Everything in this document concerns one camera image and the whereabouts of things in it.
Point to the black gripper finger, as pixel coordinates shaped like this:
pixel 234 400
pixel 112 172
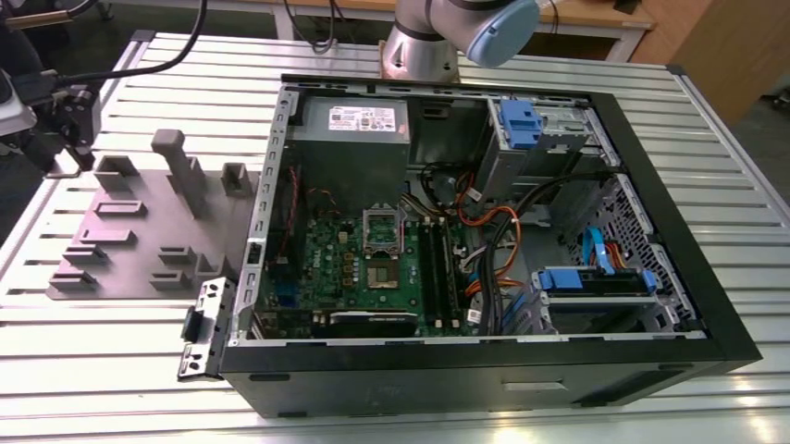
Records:
pixel 40 152
pixel 76 125

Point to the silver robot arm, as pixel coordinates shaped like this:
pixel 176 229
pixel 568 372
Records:
pixel 419 55

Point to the CPU socket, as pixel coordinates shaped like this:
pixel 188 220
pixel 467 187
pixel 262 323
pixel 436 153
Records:
pixel 386 276

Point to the grey parts rack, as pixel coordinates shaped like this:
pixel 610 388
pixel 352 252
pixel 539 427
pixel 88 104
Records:
pixel 160 240

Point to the grey power supply unit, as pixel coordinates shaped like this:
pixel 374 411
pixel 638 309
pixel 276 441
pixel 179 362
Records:
pixel 346 176

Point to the green motherboard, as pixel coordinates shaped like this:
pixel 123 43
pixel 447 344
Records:
pixel 327 240

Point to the blue board connector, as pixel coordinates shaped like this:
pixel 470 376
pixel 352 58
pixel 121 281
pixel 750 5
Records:
pixel 288 293

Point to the black graphics card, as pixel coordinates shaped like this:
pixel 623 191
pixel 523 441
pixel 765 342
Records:
pixel 370 324

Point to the RAM slot with white clips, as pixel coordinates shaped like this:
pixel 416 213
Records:
pixel 435 263

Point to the blue drive bay latch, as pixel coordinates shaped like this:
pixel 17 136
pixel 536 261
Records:
pixel 518 125

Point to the black PC case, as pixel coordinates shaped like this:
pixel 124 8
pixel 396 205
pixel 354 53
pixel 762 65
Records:
pixel 432 384

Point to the hard disk in blue carrier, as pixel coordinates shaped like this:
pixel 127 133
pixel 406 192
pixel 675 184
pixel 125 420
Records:
pixel 564 279

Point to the wooden desk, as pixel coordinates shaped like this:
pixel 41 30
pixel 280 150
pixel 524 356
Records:
pixel 617 20

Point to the metal disk bay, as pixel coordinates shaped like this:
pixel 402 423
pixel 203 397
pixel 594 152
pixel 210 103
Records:
pixel 602 299

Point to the brown wooden cabinet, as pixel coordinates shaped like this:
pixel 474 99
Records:
pixel 729 55

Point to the black chair base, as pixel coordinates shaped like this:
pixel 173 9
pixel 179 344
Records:
pixel 778 99

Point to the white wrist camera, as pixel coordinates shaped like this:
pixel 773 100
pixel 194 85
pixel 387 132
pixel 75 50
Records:
pixel 12 106

